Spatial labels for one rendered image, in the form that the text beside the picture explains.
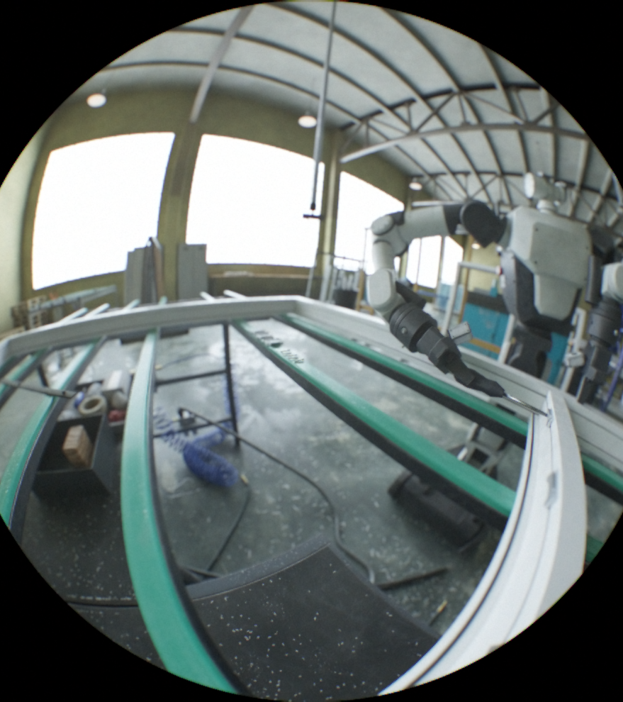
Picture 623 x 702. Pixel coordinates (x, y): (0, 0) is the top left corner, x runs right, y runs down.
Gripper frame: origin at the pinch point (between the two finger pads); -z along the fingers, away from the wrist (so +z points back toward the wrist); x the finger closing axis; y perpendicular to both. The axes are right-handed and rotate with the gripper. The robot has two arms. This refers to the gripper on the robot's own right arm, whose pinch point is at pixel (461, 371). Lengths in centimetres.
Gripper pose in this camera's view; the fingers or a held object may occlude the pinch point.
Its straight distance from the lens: 44.2
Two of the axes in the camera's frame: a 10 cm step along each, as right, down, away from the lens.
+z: -4.0, -6.2, 6.7
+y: -5.8, 7.4, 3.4
